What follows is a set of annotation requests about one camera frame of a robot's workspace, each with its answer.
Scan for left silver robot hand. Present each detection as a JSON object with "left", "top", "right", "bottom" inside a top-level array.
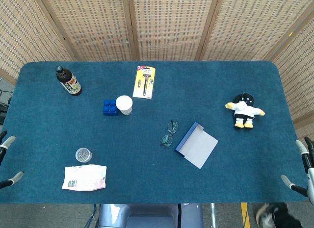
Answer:
[{"left": 0, "top": 130, "right": 25, "bottom": 190}]

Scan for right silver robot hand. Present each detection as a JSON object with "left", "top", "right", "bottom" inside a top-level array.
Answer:
[{"left": 281, "top": 136, "right": 314, "bottom": 205}]

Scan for blue folding glasses case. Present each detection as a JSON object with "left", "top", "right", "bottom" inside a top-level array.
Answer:
[{"left": 174, "top": 122, "right": 219, "bottom": 170}]

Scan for wire-frame eyeglasses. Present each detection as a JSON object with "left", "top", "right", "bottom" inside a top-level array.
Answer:
[{"left": 160, "top": 119, "right": 179, "bottom": 148}]

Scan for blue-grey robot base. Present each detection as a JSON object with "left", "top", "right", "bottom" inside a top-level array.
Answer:
[{"left": 98, "top": 203, "right": 204, "bottom": 228}]

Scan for black and white shoe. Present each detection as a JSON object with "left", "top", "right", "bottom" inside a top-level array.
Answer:
[{"left": 256, "top": 203, "right": 304, "bottom": 228}]

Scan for round metal tin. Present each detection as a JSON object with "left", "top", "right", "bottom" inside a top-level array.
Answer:
[{"left": 75, "top": 147, "right": 93, "bottom": 163}]

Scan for white pink wet wipes pack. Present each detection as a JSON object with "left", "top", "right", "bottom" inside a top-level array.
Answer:
[{"left": 61, "top": 164, "right": 107, "bottom": 191}]

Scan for dark sauce bottle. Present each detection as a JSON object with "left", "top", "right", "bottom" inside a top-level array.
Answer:
[{"left": 55, "top": 65, "right": 83, "bottom": 97}]

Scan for black and white plush doll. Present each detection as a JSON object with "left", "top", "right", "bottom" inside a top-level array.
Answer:
[{"left": 225, "top": 91, "right": 266, "bottom": 129}]

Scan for metal support leg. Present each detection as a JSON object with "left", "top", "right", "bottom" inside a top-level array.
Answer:
[{"left": 210, "top": 203, "right": 218, "bottom": 228}]

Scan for blue toy building brick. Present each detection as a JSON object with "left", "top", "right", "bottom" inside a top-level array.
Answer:
[{"left": 102, "top": 99, "right": 119, "bottom": 116}]

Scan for white plastic cup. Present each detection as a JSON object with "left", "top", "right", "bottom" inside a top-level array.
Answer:
[{"left": 115, "top": 95, "right": 133, "bottom": 116}]

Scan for razor in yellow blister pack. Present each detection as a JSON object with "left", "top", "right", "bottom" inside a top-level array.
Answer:
[{"left": 132, "top": 65, "right": 156, "bottom": 100}]

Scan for blue felt table cover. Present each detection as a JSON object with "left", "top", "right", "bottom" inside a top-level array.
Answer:
[{"left": 0, "top": 60, "right": 313, "bottom": 205}]

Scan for bamboo folding screen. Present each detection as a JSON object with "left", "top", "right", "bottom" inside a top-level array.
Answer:
[{"left": 0, "top": 0, "right": 314, "bottom": 140}]

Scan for black cable bundle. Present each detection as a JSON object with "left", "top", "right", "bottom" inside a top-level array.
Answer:
[{"left": 0, "top": 88, "right": 13, "bottom": 126}]

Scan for blue cable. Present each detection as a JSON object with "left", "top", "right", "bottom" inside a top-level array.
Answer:
[{"left": 84, "top": 203, "right": 99, "bottom": 228}]

